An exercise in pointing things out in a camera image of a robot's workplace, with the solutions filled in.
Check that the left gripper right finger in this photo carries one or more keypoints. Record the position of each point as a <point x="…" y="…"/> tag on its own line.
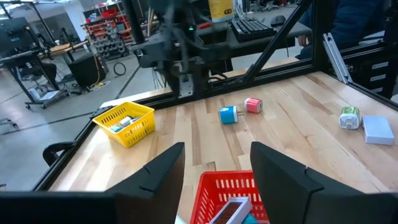
<point x="289" y="199"/>

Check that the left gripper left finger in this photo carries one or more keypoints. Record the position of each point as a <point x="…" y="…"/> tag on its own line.
<point x="155" y="193"/>

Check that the teal power bank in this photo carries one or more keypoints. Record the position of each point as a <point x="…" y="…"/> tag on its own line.
<point x="248" y="220"/>

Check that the blue and white charger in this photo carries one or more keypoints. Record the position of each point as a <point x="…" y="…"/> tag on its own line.
<point x="228" y="115"/>
<point x="115" y="128"/>

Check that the white charger with printed label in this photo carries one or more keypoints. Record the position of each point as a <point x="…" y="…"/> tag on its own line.
<point x="349" y="121"/>

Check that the white box charger USB port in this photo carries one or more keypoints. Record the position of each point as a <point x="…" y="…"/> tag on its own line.
<point x="377" y="129"/>

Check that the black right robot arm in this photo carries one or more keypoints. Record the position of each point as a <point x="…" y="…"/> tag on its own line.
<point x="205" y="77"/>

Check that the red parts bin rack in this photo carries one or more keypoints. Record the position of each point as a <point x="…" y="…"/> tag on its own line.
<point x="105" y="37"/>

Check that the yellow plastic basket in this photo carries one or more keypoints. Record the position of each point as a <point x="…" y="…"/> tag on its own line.
<point x="136" y="133"/>

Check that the red plastic basket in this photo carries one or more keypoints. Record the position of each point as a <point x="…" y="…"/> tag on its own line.
<point x="217" y="189"/>

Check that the black floor bin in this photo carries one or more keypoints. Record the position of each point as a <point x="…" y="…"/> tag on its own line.
<point x="87" y="71"/>

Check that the yellow and white box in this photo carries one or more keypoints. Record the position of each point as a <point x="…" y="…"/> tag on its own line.
<point x="220" y="11"/>

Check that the pink and white charger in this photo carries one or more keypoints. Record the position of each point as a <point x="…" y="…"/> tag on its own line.
<point x="253" y="106"/>

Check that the black keyboard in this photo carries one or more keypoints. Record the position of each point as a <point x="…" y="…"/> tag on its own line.
<point x="252" y="29"/>

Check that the dark grey desk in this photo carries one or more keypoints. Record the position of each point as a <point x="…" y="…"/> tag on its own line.
<point x="280" y="39"/>

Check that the black computer mouse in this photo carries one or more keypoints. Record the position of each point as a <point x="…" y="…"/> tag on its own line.
<point x="277" y="20"/>

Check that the black computer monitor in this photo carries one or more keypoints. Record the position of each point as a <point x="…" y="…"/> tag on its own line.
<point x="14" y="37"/>

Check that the black drawer cabinet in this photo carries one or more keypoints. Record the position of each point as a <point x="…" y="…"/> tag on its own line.
<point x="367" y="74"/>

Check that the silver aluminium extrusion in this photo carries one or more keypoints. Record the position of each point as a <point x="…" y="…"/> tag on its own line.
<point x="337" y="57"/>

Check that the person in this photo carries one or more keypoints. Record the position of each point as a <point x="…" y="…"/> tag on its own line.
<point x="342" y="21"/>

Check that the black rig frame post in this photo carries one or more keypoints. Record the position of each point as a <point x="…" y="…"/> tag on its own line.
<point x="320" y="34"/>
<point x="133" y="18"/>

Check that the black table side rail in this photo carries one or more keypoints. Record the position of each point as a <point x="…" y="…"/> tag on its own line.
<point x="66" y="155"/>
<point x="373" y="93"/>

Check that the black table end rail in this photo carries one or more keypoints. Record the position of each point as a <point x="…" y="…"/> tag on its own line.
<point x="264" y="79"/>

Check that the black diagonal frame strut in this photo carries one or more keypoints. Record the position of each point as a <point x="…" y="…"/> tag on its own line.
<point x="273" y="40"/>

